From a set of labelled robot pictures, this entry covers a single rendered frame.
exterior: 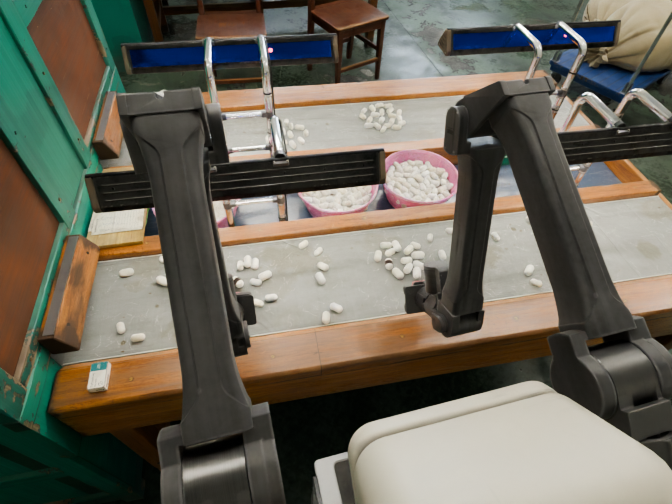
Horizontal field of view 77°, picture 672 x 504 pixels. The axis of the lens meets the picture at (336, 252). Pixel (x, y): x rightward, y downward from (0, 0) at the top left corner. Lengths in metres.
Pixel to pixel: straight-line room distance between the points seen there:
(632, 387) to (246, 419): 0.39
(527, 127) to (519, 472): 0.40
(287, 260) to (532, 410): 0.90
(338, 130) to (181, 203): 1.27
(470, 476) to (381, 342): 0.73
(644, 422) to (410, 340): 0.61
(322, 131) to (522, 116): 1.13
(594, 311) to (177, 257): 0.44
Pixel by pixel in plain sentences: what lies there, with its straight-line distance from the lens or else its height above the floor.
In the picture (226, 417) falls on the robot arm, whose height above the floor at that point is 1.29.
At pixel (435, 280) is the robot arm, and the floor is 1.00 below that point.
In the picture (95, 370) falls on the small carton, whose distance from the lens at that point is 1.09.
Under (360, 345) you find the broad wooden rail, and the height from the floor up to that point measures 0.76.
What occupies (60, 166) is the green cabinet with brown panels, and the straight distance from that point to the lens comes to 1.34.
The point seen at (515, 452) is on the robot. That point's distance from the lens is 0.36.
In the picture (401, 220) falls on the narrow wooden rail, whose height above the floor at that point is 0.76.
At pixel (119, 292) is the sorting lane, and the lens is 1.24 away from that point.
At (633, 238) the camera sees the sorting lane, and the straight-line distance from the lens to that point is 1.58.
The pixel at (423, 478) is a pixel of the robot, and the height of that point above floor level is 1.36.
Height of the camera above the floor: 1.68
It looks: 51 degrees down
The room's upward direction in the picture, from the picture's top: 3 degrees clockwise
